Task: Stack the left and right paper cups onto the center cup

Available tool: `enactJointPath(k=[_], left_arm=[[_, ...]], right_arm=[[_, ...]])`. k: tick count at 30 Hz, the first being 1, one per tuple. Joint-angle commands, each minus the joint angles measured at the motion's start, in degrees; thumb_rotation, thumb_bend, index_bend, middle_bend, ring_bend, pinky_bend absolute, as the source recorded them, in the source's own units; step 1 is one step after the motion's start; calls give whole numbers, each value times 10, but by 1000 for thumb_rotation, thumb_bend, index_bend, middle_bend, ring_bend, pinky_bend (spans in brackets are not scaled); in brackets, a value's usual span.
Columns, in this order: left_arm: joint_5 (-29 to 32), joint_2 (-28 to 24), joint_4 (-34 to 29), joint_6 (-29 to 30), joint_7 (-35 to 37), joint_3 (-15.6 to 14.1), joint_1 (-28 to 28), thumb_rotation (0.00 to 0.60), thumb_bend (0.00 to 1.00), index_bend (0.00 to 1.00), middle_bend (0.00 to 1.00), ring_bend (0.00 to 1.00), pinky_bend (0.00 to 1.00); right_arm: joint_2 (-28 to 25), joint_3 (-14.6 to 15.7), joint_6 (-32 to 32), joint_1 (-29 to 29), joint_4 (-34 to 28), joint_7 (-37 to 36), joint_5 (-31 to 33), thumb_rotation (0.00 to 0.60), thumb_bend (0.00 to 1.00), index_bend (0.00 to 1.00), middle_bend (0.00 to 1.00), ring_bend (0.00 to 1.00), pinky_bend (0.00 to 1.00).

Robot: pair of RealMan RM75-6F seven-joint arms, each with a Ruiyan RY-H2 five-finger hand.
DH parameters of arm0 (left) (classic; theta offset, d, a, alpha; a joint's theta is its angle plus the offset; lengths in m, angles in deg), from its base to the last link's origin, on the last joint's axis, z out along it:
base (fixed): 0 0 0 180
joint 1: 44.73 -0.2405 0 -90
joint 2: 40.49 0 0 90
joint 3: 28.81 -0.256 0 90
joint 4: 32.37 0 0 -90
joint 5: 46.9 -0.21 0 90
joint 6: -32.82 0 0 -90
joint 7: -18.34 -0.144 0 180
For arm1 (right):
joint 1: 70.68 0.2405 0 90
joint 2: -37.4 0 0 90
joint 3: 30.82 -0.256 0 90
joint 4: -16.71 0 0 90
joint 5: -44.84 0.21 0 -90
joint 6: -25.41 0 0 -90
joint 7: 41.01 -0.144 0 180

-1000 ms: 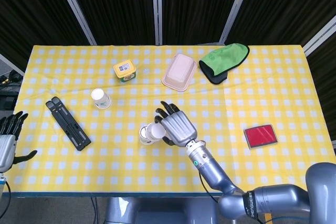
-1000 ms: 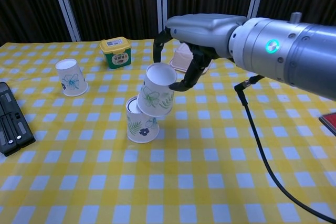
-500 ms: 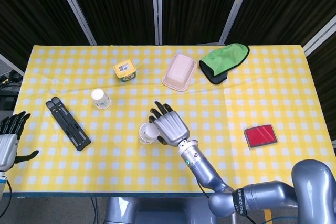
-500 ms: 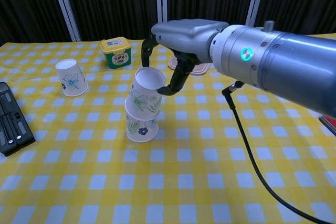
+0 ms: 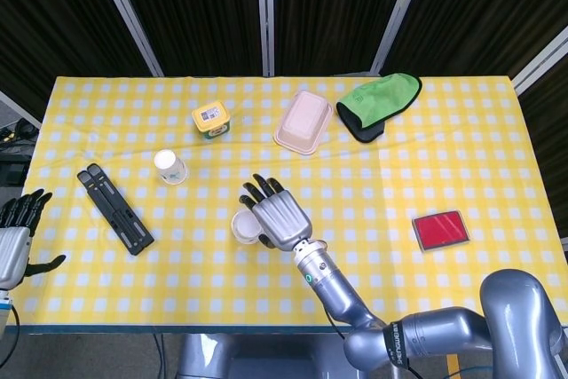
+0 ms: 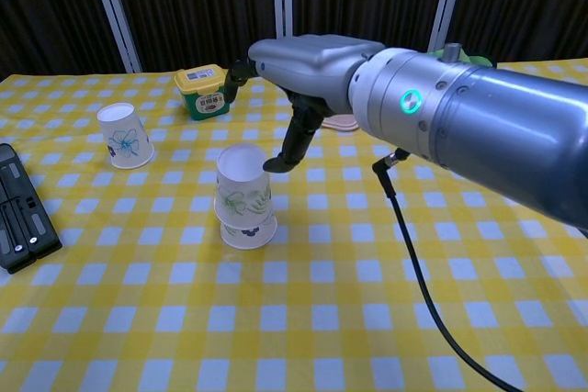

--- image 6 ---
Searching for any yellow white checked tablecloth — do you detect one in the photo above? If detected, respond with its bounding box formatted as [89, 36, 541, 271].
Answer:
[0, 57, 588, 392]

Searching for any yellow green food tub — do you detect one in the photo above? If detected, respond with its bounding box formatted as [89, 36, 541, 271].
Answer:
[174, 63, 231, 121]

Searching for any paper cup green leaf print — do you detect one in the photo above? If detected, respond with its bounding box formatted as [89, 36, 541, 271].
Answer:
[214, 143, 273, 230]

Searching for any black folding stand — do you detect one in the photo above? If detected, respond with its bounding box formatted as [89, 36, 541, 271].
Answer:
[0, 142, 63, 274]

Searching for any green black cleaning mitt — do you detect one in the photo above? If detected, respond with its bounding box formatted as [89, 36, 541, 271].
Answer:
[424, 47, 493, 68]

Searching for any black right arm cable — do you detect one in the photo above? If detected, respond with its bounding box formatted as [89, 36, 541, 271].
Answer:
[371, 148, 525, 392]

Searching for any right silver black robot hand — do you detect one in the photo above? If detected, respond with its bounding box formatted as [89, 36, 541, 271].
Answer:
[223, 33, 386, 175]

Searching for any pink plastic tray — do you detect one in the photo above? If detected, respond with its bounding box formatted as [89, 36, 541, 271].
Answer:
[320, 115, 361, 132]

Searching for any paper cup blue flower print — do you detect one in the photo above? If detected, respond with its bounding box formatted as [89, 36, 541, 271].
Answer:
[96, 102, 155, 170]

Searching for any paper cup purple print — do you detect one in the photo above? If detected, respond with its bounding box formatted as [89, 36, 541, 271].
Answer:
[219, 215, 279, 251]

